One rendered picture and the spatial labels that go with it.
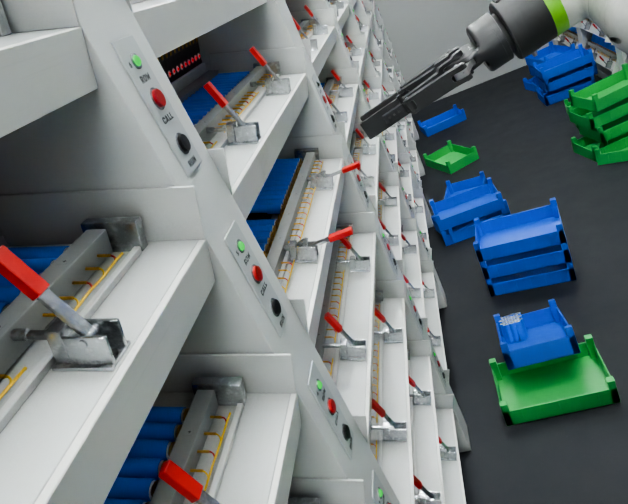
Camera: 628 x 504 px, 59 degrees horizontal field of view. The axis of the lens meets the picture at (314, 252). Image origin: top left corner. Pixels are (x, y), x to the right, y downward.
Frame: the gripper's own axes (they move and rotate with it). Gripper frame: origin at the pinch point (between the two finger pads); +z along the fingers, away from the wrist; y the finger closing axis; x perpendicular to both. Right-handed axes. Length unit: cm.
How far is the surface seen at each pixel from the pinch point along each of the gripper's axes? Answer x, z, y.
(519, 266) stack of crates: 95, 0, -91
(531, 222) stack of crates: 92, -11, -109
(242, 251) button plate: -6.1, 13.8, 39.8
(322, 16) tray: -14, 9, -95
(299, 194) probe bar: 3.4, 19.3, -1.4
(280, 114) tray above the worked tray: -10.1, 11.8, 4.4
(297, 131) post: -1.5, 19.2, -26.0
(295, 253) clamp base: 5.3, 18.9, 17.5
